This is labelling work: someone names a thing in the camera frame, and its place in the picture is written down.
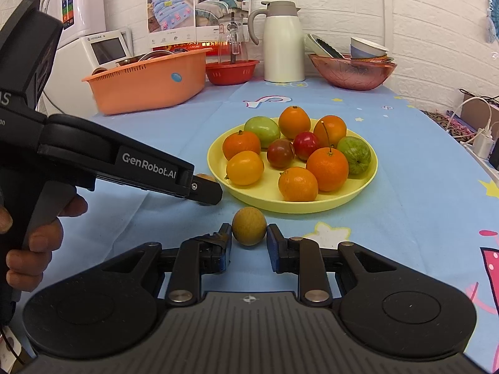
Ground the white water purifier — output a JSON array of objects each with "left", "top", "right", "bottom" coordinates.
[{"left": 47, "top": 0, "right": 106, "bottom": 48}]

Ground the brown longan fruit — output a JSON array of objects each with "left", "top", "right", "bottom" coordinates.
[
  {"left": 195, "top": 173, "right": 216, "bottom": 182},
  {"left": 232, "top": 207, "right": 267, "bottom": 247}
]

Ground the blue round wall fan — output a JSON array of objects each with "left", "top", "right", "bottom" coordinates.
[{"left": 486, "top": 0, "right": 499, "bottom": 43}]

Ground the small orange tangerine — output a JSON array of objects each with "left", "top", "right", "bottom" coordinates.
[{"left": 278, "top": 167, "right": 319, "bottom": 202}]

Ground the smooth green fruit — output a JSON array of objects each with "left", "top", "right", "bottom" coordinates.
[{"left": 245, "top": 116, "right": 281, "bottom": 149}]

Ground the red cherry tomato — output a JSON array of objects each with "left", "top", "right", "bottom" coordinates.
[{"left": 293, "top": 132, "right": 321, "bottom": 162}]

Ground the blue patterned tablecloth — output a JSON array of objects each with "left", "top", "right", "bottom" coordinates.
[{"left": 45, "top": 80, "right": 498, "bottom": 373}]

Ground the yellow plastic plate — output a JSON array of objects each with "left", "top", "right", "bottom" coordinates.
[{"left": 207, "top": 125, "right": 378, "bottom": 214}]

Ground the green guava fruit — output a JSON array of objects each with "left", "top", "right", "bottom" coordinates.
[{"left": 337, "top": 136, "right": 371, "bottom": 176}]

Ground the red plastic basket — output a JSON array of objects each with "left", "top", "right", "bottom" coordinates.
[{"left": 206, "top": 60, "right": 260, "bottom": 86}]

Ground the person's left hand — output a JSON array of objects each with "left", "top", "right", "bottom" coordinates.
[{"left": 1, "top": 194, "right": 88, "bottom": 292}]

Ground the bedding poster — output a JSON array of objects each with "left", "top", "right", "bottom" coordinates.
[{"left": 145, "top": 0, "right": 250, "bottom": 48}]

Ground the large orange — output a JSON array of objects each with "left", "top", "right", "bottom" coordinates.
[
  {"left": 278, "top": 106, "right": 311, "bottom": 140},
  {"left": 313, "top": 115, "right": 348, "bottom": 148}
]

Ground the white blue ceramic bowl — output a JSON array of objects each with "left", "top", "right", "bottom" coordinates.
[{"left": 350, "top": 37, "right": 388, "bottom": 59}]

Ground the white thermos jug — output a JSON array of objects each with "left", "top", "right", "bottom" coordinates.
[{"left": 248, "top": 0, "right": 305, "bottom": 83}]

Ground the white power adapter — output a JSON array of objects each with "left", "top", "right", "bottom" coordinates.
[{"left": 472, "top": 128, "right": 494, "bottom": 160}]

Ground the tangerine with leaf calyx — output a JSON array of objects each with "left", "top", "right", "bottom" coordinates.
[{"left": 222, "top": 130, "right": 261, "bottom": 161}]

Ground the pink glass bowl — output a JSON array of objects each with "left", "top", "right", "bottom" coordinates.
[{"left": 309, "top": 54, "right": 397, "bottom": 91}]

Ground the stemmed tangerine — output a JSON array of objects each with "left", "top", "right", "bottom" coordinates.
[{"left": 305, "top": 121, "right": 350, "bottom": 193}]

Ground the dark red tomato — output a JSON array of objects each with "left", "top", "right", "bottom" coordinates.
[{"left": 266, "top": 138, "right": 295, "bottom": 170}]

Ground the orange plastic basket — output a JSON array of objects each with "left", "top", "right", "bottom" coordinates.
[{"left": 83, "top": 48, "right": 210, "bottom": 116}]

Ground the white countertop appliance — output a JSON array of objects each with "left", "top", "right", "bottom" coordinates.
[{"left": 41, "top": 28, "right": 133, "bottom": 118}]

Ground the yellow orange citrus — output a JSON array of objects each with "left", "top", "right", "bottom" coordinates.
[{"left": 226, "top": 150, "right": 265, "bottom": 186}]

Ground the cardboard box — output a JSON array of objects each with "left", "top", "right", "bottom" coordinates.
[{"left": 460, "top": 93, "right": 499, "bottom": 139}]

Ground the glass pitcher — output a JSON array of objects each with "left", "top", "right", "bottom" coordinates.
[{"left": 218, "top": 13, "right": 249, "bottom": 64}]

